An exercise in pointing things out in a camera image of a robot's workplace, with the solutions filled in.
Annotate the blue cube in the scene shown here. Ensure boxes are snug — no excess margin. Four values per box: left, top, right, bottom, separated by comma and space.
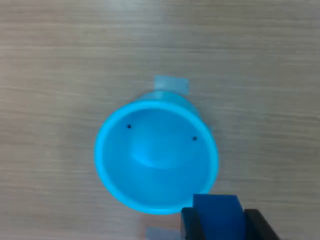
192, 193, 247, 240

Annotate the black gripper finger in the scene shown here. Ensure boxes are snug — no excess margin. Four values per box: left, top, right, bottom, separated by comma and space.
180, 206, 207, 240
243, 208, 283, 240

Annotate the small tape piece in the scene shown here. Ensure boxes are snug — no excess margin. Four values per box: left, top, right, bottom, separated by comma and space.
152, 74, 190, 96

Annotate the blue plastic cup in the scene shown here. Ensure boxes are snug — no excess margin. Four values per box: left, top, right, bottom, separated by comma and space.
94, 91, 220, 216

